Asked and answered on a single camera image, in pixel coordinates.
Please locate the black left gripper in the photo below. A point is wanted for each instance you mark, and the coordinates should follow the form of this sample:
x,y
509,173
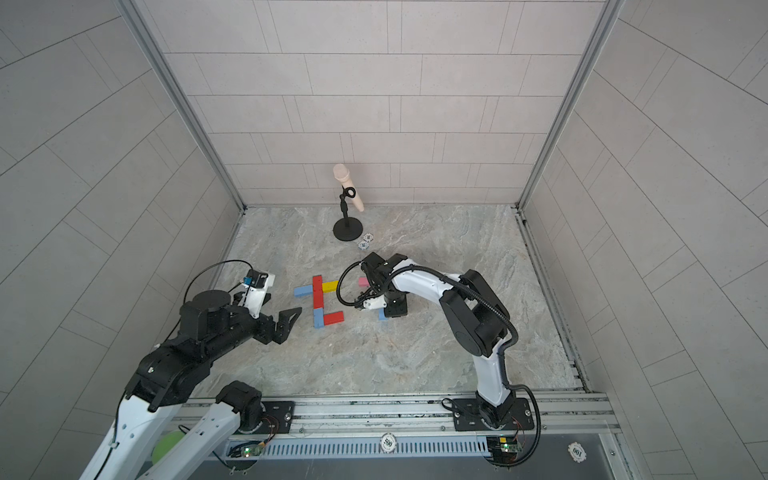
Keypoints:
x,y
263,327

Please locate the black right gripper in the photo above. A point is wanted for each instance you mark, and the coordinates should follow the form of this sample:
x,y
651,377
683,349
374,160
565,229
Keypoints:
x,y
395,303

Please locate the yellow block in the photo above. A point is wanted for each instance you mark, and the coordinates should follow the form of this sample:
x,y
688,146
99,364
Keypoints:
x,y
328,287

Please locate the red stem block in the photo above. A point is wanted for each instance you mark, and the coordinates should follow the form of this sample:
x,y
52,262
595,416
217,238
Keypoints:
x,y
317,284

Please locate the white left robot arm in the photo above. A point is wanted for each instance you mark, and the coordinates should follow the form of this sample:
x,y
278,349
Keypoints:
x,y
212,324

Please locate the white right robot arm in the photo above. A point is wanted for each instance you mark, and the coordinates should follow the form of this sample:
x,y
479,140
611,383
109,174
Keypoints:
x,y
478,320

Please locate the black microphone stand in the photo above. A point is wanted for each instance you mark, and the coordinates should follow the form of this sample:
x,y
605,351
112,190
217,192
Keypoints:
x,y
347,228

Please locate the left circuit board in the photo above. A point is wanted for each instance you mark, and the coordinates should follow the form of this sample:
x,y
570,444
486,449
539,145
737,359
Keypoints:
x,y
249,449

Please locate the circuit board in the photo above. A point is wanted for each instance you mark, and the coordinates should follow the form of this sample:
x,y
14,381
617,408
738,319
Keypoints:
x,y
502,450
249,449

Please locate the beige wooden microphone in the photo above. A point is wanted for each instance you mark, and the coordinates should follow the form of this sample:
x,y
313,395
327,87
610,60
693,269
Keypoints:
x,y
343,176

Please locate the green round button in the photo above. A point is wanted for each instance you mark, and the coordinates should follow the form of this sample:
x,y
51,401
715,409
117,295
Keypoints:
x,y
165,445

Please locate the right circuit board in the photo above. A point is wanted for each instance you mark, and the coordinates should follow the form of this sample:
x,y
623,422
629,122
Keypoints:
x,y
502,450

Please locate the poker chip right corner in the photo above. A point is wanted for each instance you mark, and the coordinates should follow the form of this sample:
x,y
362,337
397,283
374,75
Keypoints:
x,y
577,452

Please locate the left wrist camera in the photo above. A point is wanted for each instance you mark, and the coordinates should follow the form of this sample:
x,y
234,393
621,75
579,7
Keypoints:
x,y
257,285

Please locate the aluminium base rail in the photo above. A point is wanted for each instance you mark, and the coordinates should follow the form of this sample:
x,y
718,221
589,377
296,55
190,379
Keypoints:
x,y
425,425

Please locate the poker chip on rail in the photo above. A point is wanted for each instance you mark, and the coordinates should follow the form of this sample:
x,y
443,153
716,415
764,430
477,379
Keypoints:
x,y
388,443

